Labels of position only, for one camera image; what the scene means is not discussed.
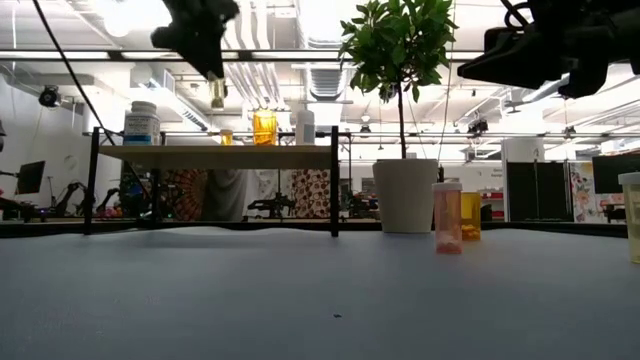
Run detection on white plastic bottle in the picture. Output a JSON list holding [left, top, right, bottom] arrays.
[[295, 108, 317, 147]]

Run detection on thin black hanging cable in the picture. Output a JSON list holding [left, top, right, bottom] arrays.
[[31, 0, 124, 146]]

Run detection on large orange bottle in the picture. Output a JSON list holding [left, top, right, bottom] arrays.
[[252, 108, 278, 147], [460, 191, 483, 242]]

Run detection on green plant in white pot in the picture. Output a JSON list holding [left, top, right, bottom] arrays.
[[337, 0, 459, 235]]

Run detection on black table frame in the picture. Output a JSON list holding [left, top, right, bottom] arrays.
[[0, 219, 640, 239]]

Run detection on blue table mat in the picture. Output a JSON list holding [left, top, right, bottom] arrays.
[[0, 225, 640, 360]]

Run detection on clear bottle white pills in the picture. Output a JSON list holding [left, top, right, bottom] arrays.
[[209, 74, 228, 111]]

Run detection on large white labelled bottle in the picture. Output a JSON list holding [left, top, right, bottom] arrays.
[[123, 100, 162, 147]]

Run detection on ribbed ceiling air duct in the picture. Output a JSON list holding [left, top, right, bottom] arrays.
[[308, 67, 346, 101]]

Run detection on pale yellow bottle white cap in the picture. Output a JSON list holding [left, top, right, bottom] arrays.
[[617, 171, 640, 265]]

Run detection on grey hanging cloth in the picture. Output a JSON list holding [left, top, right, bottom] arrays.
[[202, 168, 250, 222]]

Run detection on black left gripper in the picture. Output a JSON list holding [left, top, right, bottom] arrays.
[[149, 0, 242, 80]]

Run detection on mandala patterned cloth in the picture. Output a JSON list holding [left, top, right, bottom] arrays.
[[162, 168, 209, 222]]

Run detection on black looped cable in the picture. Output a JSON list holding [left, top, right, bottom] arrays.
[[501, 0, 534, 32]]

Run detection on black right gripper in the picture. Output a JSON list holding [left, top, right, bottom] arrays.
[[457, 0, 640, 99]]

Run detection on floral poster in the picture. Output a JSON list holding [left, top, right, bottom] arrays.
[[569, 160, 599, 224]]

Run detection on circle patterned cloth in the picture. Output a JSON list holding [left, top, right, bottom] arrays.
[[291, 168, 332, 220]]

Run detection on black monitor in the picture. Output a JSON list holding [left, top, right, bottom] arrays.
[[15, 159, 47, 196], [592, 152, 640, 195]]

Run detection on black partition panels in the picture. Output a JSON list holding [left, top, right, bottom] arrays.
[[505, 159, 574, 223]]

